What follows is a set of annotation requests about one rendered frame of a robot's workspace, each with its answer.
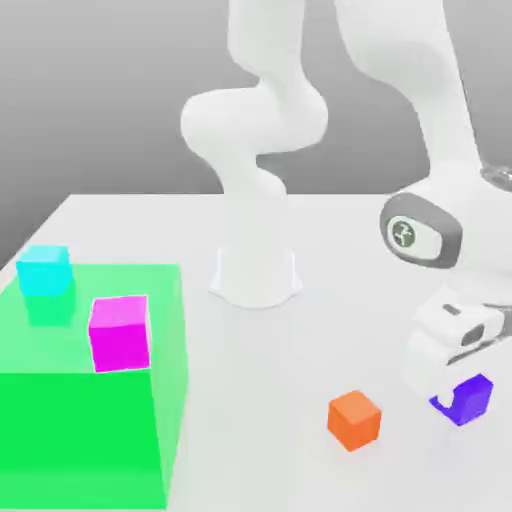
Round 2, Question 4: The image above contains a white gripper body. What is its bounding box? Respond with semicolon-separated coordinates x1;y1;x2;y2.
403;330;506;400

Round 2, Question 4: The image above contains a small blue cube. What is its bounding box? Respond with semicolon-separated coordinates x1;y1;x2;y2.
428;372;495;428

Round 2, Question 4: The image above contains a small orange cube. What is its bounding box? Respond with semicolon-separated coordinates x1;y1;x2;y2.
326;389;383;453

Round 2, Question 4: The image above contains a small magenta cube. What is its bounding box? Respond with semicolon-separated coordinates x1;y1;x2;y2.
87;294;152;374

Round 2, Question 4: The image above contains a small cyan cube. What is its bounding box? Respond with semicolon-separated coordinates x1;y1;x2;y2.
15;244;74;298

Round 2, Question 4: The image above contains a large green box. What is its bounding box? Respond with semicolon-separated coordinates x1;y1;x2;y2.
0;262;190;512

